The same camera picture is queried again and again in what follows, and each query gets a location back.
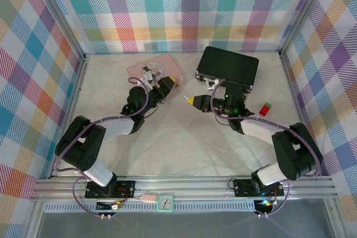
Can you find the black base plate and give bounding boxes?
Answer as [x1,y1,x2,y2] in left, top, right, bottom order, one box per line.
[85,179,136,198]
[233,178,285,197]

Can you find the right aluminium frame post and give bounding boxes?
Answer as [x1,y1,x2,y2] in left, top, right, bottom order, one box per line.
[278,0,336,58]

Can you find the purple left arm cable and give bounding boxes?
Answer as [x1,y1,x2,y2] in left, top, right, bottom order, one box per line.
[54,77,149,218]

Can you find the left small connector board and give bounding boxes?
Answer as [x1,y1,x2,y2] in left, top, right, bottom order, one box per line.
[96,200,124,213]

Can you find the small pink white device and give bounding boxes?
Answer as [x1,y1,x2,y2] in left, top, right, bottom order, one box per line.
[140,192,158,204]

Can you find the right aluminium side rail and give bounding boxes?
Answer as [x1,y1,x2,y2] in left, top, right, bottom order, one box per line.
[278,51,327,178]

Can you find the mint green square clock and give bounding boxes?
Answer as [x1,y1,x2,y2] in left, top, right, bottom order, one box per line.
[156,195,175,212]

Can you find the left aluminium frame post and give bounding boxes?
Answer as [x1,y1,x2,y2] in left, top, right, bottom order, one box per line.
[35,0,90,60]

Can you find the black ribbed case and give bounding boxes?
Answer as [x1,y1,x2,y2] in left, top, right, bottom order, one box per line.
[195,46,260,94]

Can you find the aluminium frame post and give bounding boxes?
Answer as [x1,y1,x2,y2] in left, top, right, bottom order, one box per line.
[35,0,90,60]
[278,0,336,58]

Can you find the aluminium front rail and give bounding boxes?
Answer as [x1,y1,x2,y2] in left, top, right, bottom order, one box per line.
[30,176,337,202]

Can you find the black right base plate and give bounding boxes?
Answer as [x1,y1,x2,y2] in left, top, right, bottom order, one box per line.
[233,178,285,197]

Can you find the aluminium side rail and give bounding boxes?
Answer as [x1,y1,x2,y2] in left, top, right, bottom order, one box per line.
[278,51,327,178]
[49,54,90,179]

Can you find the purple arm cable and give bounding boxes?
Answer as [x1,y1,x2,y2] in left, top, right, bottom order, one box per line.
[210,79,320,218]
[54,77,149,218]

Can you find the red green block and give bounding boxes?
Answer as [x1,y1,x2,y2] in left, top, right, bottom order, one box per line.
[259,102,273,117]

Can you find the pink tin box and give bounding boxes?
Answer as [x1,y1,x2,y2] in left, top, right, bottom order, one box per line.
[127,52,184,89]

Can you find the small connector board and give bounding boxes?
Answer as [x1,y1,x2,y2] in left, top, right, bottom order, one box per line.
[96,200,124,213]
[254,198,278,213]

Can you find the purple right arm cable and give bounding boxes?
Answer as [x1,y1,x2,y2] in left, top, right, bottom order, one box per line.
[210,79,320,218]

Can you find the left aluminium side rail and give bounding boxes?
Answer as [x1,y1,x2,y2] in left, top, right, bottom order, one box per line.
[49,54,90,179]

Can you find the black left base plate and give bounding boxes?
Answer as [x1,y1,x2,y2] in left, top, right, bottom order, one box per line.
[85,179,136,198]

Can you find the grey slotted cable duct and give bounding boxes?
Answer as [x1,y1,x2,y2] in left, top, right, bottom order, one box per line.
[44,201,257,213]

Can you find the right small connector board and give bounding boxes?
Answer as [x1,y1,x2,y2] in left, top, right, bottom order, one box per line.
[254,198,278,213]

